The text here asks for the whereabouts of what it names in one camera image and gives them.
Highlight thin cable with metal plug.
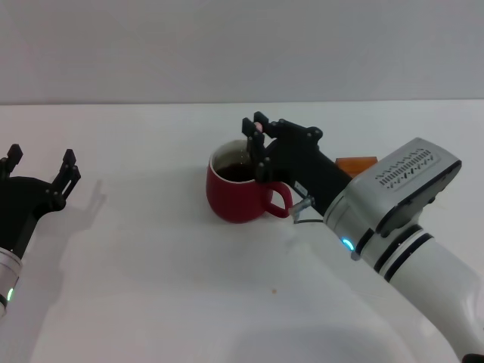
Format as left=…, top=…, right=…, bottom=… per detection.
left=287, top=196, right=327, bottom=225

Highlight red ceramic mug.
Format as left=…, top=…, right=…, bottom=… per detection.
left=206, top=138, right=294, bottom=224

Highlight dark orange wooden block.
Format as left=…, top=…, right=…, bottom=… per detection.
left=334, top=156, right=379, bottom=179

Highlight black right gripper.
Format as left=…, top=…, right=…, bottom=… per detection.
left=241, top=110, right=353, bottom=220

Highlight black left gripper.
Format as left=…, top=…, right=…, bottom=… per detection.
left=0, top=143, right=82, bottom=259

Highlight dark coffee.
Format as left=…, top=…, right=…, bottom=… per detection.
left=216, top=163, right=259, bottom=182

